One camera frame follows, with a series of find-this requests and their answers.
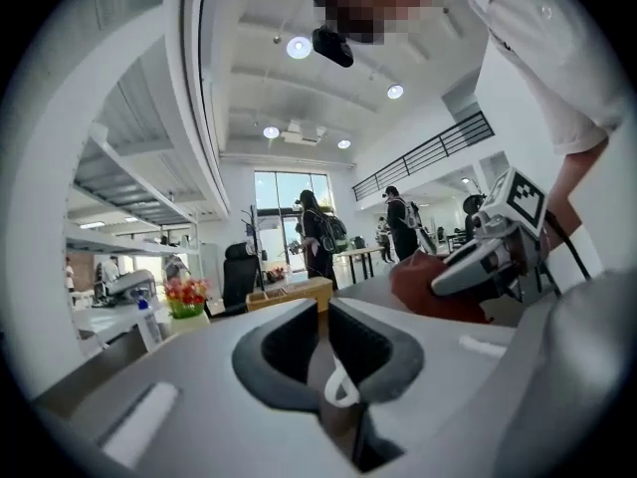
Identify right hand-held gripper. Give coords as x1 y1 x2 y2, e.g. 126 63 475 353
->
430 165 563 305

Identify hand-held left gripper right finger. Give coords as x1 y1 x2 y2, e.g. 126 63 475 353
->
327 296 546 471

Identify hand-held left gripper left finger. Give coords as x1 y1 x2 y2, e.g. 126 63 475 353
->
32 296 358 478

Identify reddish brown cloth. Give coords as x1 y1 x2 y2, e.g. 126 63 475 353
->
390 252 494 324

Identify white mug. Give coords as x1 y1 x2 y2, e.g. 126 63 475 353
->
323 354 361 408

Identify person's right forearm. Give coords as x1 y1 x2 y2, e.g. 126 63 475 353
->
546 136 611 248

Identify white bottle with blue pump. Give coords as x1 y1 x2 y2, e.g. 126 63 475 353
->
133 289 164 354

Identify white pot of artificial flowers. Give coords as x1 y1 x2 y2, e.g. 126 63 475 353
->
162 276 212 337

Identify oval wooden table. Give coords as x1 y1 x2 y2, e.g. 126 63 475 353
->
333 245 387 286

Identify black balcony railing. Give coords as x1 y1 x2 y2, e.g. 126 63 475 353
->
351 111 497 202

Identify white machine on shelf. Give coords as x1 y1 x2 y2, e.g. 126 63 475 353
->
106 269 161 299

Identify black high-back office chair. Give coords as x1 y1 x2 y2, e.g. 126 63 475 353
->
221 241 263 318

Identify wicker organizer basket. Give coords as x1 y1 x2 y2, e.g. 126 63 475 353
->
245 276 333 314

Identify black coat rack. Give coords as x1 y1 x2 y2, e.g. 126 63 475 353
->
241 204 265 291

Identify glass entrance doors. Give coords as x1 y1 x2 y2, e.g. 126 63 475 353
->
254 170 332 273

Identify white ceiling air conditioner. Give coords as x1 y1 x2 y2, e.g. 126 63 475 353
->
281 119 327 145

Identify white shelving unit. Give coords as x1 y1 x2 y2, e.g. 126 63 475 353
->
64 121 213 353

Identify person's white shirt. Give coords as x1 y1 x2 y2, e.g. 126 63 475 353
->
437 0 633 156

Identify person's head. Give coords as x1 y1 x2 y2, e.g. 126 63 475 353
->
308 0 484 44

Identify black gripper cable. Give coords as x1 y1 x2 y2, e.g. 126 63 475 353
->
544 210 593 282

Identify person's black head camera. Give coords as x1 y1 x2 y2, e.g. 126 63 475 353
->
312 25 355 68

